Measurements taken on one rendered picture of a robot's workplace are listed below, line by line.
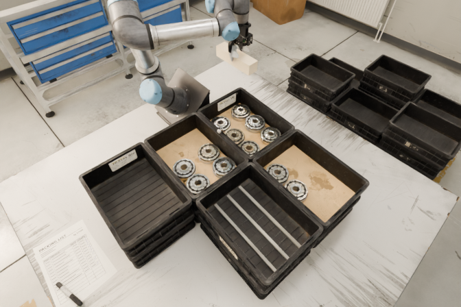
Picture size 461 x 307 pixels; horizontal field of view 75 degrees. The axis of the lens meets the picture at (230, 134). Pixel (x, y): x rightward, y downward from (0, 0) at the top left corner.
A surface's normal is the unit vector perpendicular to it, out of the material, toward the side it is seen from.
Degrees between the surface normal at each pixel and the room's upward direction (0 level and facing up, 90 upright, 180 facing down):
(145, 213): 0
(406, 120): 0
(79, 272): 0
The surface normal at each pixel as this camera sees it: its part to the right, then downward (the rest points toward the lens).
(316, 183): 0.00, -0.66
